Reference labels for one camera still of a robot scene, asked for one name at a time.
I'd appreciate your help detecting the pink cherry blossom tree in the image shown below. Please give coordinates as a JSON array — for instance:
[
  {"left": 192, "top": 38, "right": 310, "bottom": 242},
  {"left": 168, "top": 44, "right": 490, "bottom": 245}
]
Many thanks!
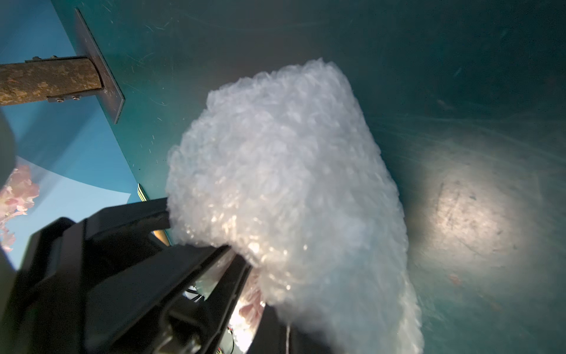
[{"left": 1, "top": 57, "right": 104, "bottom": 252}]

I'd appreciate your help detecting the clear bubble wrap sheet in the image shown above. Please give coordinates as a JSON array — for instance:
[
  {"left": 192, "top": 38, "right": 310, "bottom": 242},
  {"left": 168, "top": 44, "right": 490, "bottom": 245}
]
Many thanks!
[{"left": 165, "top": 60, "right": 425, "bottom": 353}]

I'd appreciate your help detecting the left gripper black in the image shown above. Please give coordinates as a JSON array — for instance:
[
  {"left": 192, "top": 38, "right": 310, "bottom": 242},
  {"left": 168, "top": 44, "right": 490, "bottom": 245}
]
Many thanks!
[{"left": 1, "top": 198, "right": 251, "bottom": 353}]

